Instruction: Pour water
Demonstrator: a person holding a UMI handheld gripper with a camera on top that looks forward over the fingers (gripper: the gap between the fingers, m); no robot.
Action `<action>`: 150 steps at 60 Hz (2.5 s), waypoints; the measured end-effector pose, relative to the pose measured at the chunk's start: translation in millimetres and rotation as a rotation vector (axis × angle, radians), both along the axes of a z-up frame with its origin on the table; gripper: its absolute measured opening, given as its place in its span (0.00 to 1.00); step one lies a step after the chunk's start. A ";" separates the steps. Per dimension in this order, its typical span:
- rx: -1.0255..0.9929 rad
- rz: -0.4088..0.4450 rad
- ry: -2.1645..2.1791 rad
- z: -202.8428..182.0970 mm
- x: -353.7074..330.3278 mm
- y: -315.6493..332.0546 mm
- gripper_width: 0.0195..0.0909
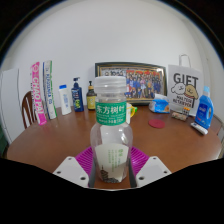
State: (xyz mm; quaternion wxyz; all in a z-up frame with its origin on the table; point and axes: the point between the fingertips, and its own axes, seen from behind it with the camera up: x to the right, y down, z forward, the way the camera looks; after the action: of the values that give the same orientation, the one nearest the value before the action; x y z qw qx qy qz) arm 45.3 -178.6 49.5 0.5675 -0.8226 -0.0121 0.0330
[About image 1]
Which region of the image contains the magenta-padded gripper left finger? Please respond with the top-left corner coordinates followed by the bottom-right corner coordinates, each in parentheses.
top-left (52, 146), bottom-right (97, 189)

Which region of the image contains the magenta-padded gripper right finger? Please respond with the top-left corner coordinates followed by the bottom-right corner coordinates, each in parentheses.
top-left (128, 146), bottom-right (173, 189)

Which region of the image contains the clear green-label drink bottle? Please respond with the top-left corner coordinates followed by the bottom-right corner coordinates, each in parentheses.
top-left (89, 75), bottom-right (134, 184)

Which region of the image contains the flat round red coaster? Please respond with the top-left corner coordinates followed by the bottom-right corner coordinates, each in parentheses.
top-left (148, 118), bottom-right (166, 130)

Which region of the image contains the small floral patterned box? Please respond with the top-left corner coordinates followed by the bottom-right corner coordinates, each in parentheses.
top-left (170, 111), bottom-right (189, 122)

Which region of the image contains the white remote control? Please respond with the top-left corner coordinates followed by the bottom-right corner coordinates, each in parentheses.
top-left (190, 122), bottom-right (209, 136)

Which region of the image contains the blue tissue pack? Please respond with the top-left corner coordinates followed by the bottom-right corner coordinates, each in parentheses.
top-left (148, 93), bottom-right (171, 114)

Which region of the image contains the colourful puzzle cube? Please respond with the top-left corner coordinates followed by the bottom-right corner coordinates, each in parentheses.
top-left (181, 105), bottom-right (192, 116)

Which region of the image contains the white lotion bottle blue cap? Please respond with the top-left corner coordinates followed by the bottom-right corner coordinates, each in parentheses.
top-left (58, 84), bottom-right (73, 116)

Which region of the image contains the dark blue pump bottle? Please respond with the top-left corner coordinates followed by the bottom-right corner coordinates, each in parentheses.
top-left (70, 76), bottom-right (85, 113)

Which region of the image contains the amber pump bottle yellow label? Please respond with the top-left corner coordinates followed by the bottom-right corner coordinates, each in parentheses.
top-left (85, 80), bottom-right (98, 111)

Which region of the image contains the dark wooden chair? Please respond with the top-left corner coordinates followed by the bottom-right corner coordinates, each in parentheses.
top-left (20, 90), bottom-right (38, 130)

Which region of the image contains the blue detergent bottle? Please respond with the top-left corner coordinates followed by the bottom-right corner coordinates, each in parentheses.
top-left (194, 85), bottom-right (215, 130)

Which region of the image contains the pink and white long box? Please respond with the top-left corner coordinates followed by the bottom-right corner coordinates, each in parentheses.
top-left (29, 61), bottom-right (48, 126)

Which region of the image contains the green and white long box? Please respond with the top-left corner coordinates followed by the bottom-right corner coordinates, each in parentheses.
top-left (42, 59), bottom-right (58, 120)

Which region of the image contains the framed group photo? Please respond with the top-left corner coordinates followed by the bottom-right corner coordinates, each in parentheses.
top-left (94, 61), bottom-right (168, 106)

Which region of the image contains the white printed paper gift bag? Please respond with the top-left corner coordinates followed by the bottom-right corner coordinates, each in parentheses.
top-left (167, 53), bottom-right (205, 118)

